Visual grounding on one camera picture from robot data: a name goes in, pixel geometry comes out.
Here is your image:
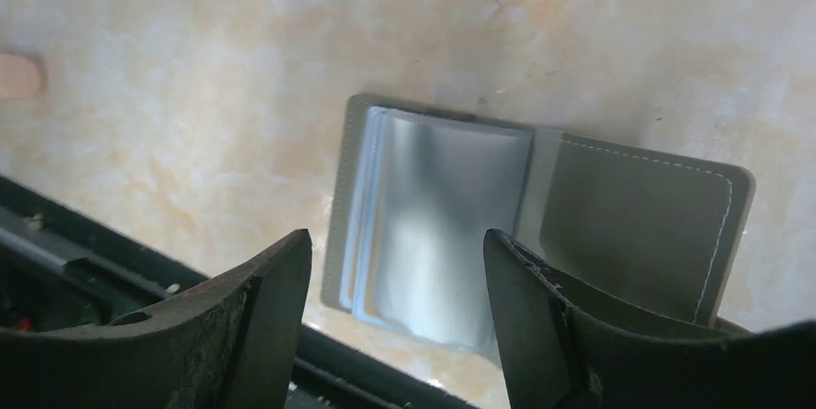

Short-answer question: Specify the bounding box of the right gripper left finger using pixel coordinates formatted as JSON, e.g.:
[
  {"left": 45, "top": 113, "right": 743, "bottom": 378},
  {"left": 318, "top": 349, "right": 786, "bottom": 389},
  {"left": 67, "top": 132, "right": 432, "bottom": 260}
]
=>
[{"left": 1, "top": 229, "right": 312, "bottom": 408}]

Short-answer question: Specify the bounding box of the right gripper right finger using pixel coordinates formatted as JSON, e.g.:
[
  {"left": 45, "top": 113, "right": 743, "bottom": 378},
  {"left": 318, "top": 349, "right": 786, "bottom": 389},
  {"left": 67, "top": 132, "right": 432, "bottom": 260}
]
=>
[{"left": 483, "top": 229, "right": 815, "bottom": 408}]

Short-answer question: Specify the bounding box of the grey card holder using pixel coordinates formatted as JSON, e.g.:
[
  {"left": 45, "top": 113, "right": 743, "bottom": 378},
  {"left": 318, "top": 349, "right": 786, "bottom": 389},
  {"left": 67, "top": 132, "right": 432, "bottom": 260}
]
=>
[{"left": 321, "top": 93, "right": 755, "bottom": 355}]

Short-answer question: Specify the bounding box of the pink wooden stick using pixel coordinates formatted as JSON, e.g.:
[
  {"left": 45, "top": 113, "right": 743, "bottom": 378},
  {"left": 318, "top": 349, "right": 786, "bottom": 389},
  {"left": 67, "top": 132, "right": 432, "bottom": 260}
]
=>
[{"left": 0, "top": 53, "right": 45, "bottom": 100}]

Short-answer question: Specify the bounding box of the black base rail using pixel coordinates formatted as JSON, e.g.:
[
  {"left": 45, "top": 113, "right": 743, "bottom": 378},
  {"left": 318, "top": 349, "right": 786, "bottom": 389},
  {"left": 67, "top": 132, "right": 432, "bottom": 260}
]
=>
[{"left": 1, "top": 179, "right": 464, "bottom": 408}]

